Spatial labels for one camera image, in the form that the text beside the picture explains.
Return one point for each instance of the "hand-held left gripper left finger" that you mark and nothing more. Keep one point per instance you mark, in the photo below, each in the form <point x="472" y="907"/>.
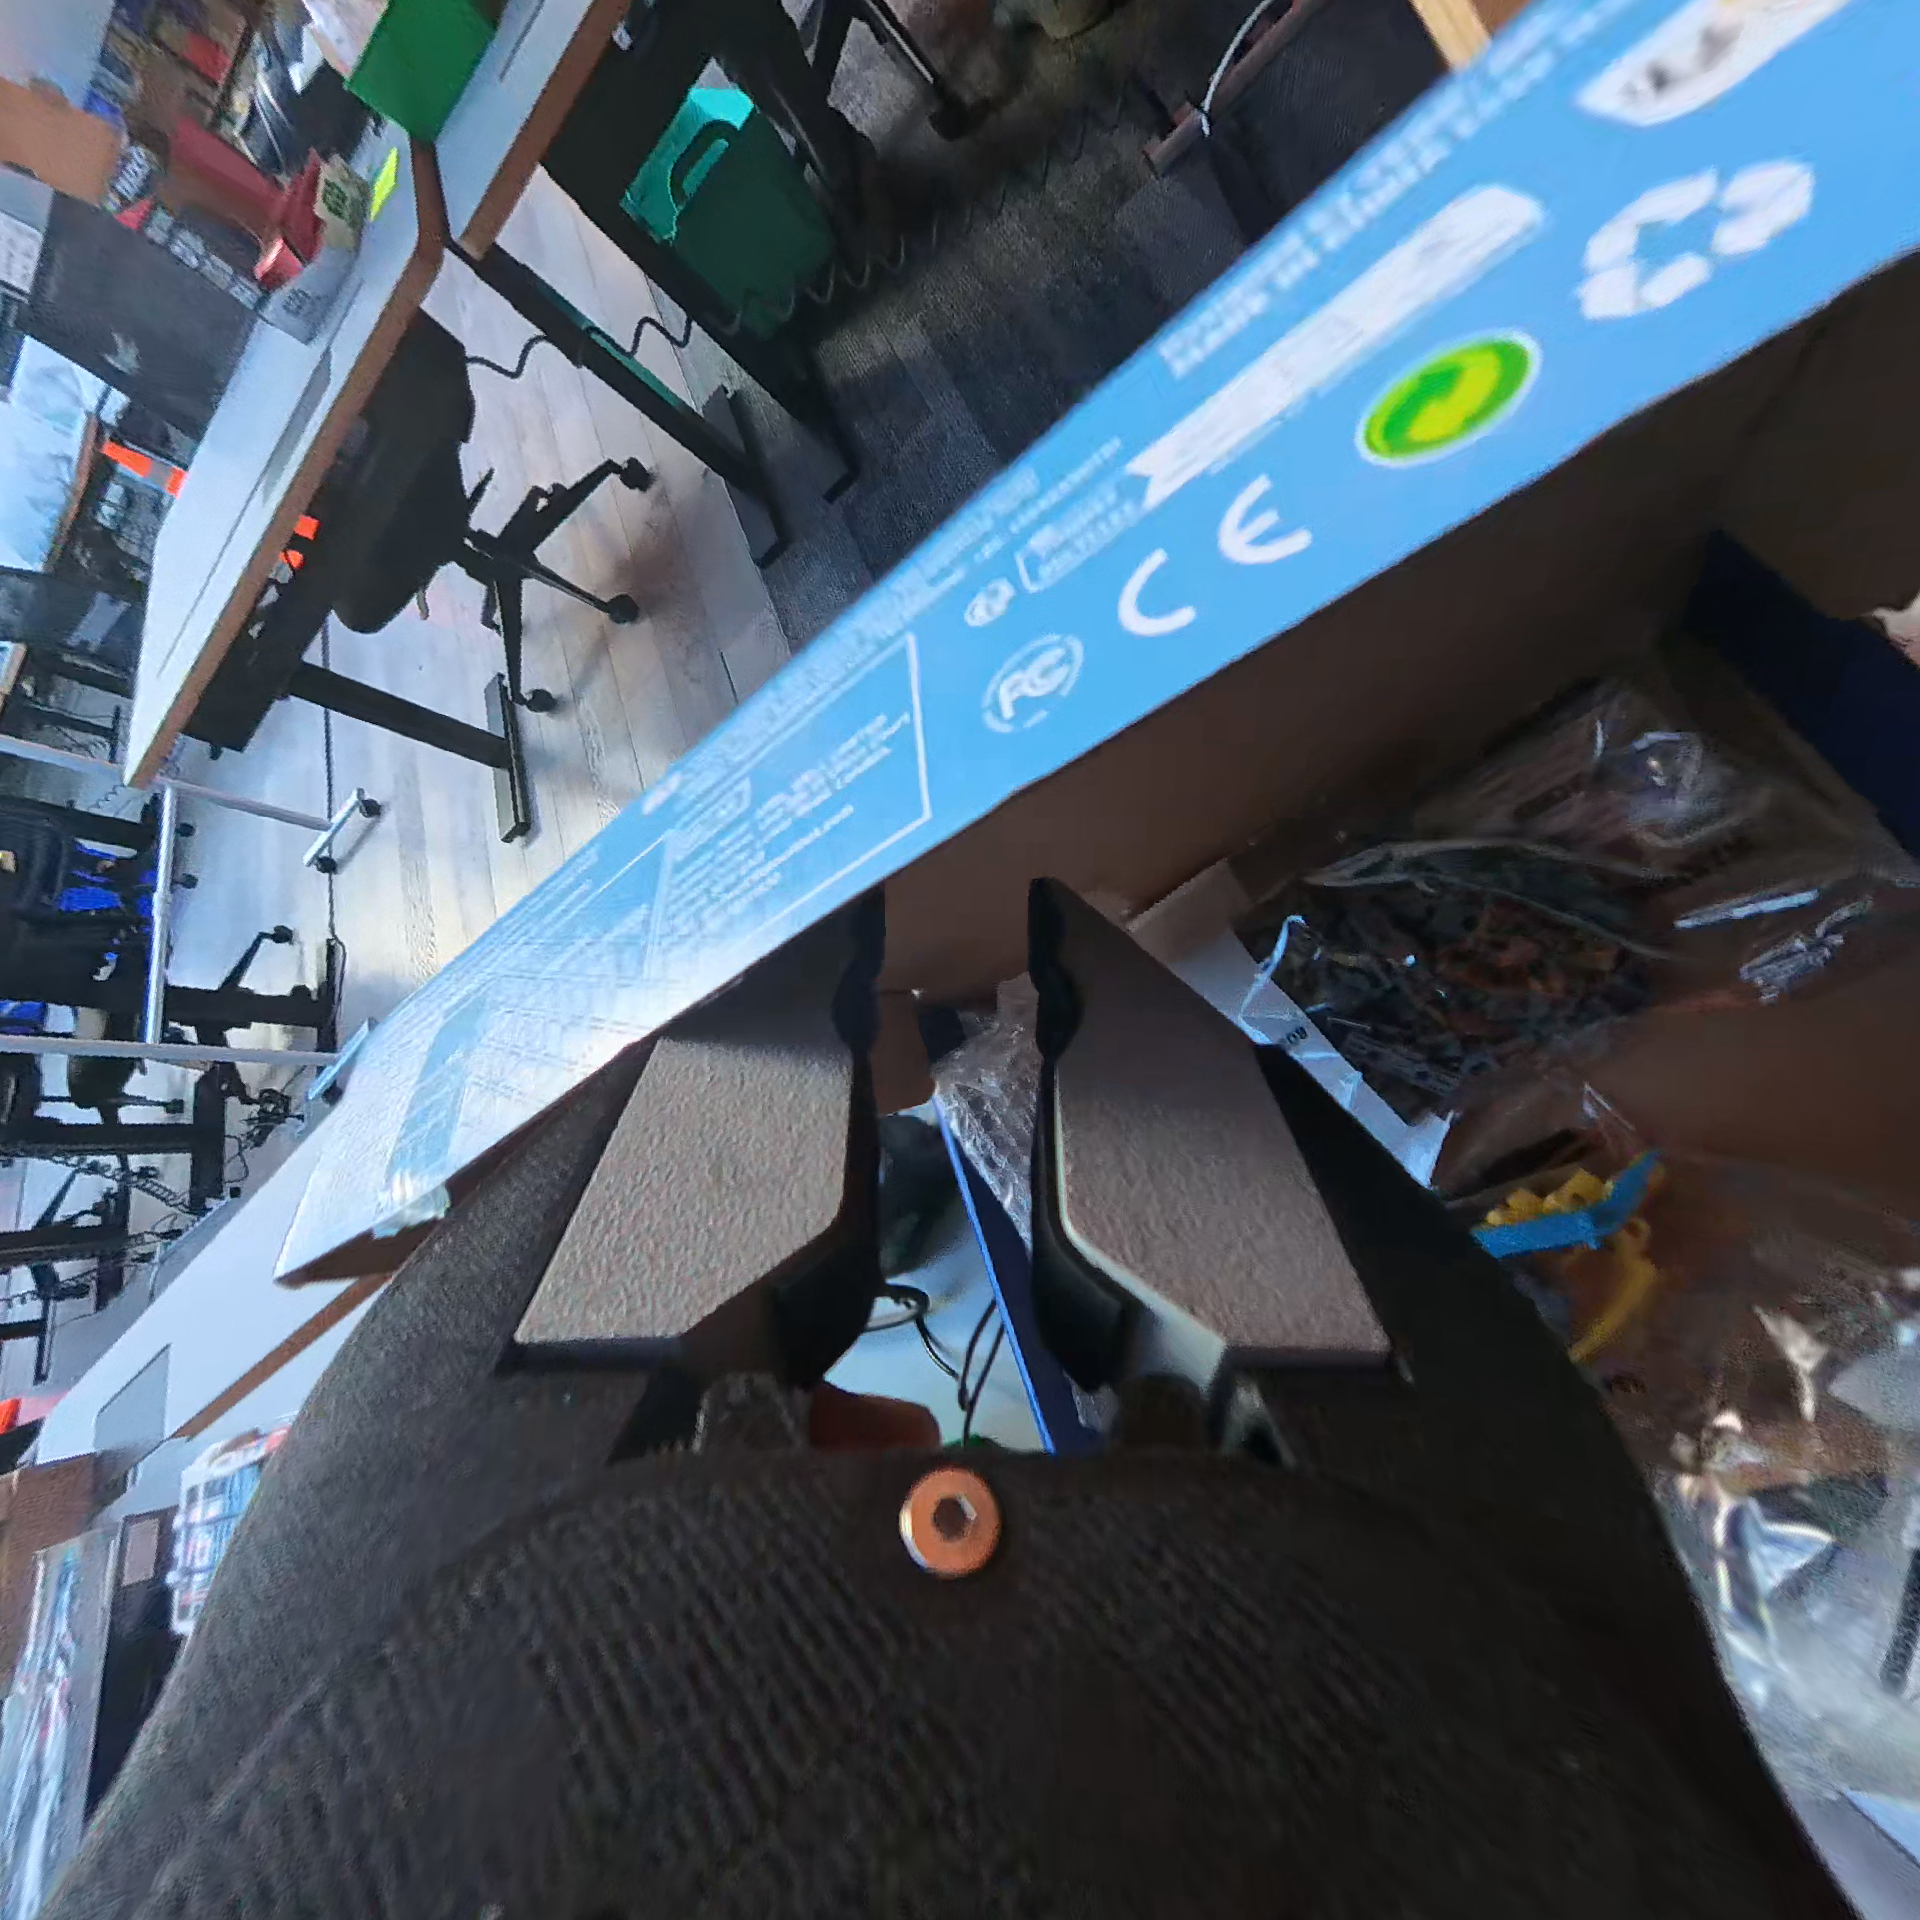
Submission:
<point x="704" y="1186"/>

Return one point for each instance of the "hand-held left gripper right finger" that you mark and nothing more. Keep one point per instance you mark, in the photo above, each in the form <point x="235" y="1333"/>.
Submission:
<point x="1201" y="1202"/>

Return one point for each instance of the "blue cardboard kit box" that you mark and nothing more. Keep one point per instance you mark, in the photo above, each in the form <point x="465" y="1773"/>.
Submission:
<point x="1049" y="601"/>

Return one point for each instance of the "clear bag, yellow blue pieces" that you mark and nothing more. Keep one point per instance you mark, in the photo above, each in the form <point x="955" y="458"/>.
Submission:
<point x="1576" y="1231"/>

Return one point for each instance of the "clear plastic bag of parts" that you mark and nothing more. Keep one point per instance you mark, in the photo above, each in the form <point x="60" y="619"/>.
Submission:
<point x="1499" y="932"/>

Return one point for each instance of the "shiny clear plastic bag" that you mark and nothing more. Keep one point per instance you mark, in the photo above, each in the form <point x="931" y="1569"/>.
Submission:
<point x="1800" y="1577"/>

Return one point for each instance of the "black office chair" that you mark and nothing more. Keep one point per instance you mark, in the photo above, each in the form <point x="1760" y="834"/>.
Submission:
<point x="399" y="494"/>

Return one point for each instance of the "long wooden table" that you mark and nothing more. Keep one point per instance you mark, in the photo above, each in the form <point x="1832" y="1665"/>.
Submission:
<point x="253" y="452"/>

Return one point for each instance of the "teal plastic crate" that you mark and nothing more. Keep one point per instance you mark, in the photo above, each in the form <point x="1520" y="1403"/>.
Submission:
<point x="721" y="195"/>

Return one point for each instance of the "green plastic box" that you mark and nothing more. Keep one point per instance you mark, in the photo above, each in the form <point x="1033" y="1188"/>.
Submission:
<point x="420" y="67"/>

